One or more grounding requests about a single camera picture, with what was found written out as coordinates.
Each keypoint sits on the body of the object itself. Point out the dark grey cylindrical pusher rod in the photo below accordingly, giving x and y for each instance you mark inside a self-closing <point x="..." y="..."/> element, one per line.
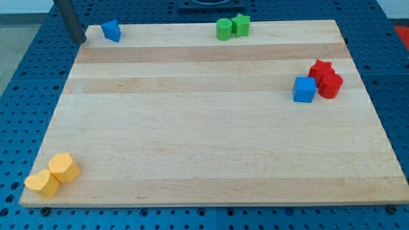
<point x="71" y="21"/>

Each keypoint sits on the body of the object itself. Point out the red cylinder block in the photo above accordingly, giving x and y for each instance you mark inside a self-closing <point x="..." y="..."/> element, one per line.
<point x="330" y="85"/>

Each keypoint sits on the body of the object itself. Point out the yellow hexagon block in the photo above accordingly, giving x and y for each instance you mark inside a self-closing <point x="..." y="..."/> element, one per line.
<point x="64" y="168"/>

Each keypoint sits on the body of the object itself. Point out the green star block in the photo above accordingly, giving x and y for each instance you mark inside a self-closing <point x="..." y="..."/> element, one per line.
<point x="241" y="25"/>

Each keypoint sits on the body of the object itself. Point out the blue triangle block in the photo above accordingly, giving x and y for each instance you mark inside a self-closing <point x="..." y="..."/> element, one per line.
<point x="111" y="30"/>

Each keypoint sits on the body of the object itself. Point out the red star block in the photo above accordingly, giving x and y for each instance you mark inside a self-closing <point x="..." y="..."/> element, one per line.
<point x="319" y="69"/>

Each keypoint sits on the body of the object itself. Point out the green cylinder block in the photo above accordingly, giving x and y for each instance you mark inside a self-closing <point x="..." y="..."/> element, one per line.
<point x="223" y="29"/>

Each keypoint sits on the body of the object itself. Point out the blue cube block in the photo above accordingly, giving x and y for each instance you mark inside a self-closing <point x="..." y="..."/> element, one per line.
<point x="304" y="89"/>

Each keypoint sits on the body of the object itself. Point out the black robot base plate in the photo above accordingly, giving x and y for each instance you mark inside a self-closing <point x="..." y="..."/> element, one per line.
<point x="211" y="4"/>

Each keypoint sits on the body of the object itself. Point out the light wooden board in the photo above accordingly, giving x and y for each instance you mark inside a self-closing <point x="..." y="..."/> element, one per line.
<point x="172" y="116"/>

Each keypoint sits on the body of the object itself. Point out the yellow heart block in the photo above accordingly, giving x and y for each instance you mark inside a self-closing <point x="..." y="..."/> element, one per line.
<point x="44" y="183"/>

